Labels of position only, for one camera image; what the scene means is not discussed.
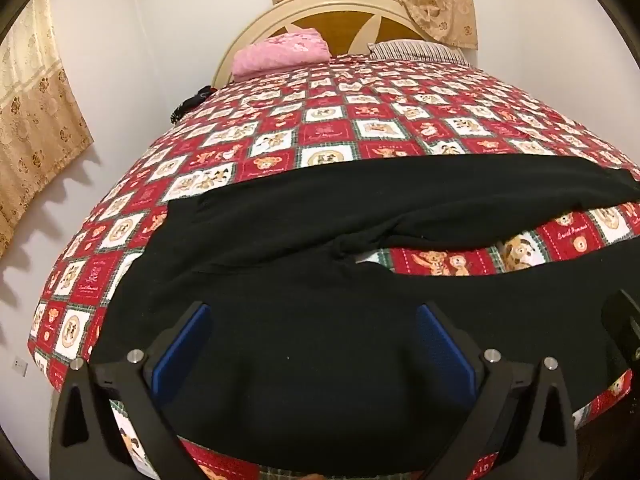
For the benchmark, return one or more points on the black pants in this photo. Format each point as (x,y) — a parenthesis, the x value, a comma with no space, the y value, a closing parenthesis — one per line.
(300,360)

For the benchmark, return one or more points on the black object beside bed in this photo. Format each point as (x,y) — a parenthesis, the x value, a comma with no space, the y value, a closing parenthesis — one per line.
(192,102)

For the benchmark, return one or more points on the red printed bear blanket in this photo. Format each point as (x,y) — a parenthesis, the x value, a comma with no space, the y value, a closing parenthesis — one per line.
(325,130)

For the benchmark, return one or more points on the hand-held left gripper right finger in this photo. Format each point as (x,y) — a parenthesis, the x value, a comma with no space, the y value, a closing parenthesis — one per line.
(445,355)

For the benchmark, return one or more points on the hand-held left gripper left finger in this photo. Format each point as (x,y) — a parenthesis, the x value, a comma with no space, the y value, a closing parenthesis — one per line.
(182,345)

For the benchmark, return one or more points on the white wall socket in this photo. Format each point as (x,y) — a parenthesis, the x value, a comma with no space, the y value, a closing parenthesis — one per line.
(20,366)

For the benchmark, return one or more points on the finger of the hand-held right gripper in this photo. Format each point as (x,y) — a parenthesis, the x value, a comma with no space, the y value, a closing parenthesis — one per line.
(622,322)

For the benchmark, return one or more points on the striped pillow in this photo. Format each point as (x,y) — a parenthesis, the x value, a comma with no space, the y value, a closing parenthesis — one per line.
(415,51)

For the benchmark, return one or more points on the pink folded cloth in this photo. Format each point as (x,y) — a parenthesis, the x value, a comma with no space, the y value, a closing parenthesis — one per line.
(280,52)

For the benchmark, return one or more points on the cream and wood headboard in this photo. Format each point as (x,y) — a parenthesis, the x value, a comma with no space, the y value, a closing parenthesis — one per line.
(320,25)

